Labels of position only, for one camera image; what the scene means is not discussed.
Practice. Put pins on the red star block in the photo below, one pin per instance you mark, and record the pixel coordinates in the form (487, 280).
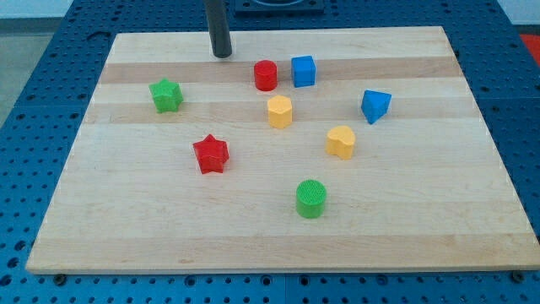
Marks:
(211, 154)

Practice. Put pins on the green star block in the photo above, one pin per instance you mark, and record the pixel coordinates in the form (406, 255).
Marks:
(166, 95)

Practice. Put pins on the yellow hexagon block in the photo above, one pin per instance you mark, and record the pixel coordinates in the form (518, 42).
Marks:
(279, 111)

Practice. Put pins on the green cylinder block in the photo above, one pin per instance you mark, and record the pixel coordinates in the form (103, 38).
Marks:
(310, 199)

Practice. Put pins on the yellow heart block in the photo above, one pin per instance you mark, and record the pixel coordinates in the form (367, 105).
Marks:
(340, 141)

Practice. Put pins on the light wooden board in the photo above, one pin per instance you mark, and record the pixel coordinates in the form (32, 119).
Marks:
(425, 189)

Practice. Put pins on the red cylinder block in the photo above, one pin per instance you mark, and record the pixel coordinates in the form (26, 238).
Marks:
(266, 75)

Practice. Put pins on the blue cube block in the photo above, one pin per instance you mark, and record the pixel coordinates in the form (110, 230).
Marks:
(303, 71)

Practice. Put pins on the blue triangle block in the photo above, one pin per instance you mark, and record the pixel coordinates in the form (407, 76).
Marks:
(375, 104)

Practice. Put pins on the black cylindrical pointer rod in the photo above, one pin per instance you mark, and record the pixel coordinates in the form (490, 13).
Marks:
(218, 28)

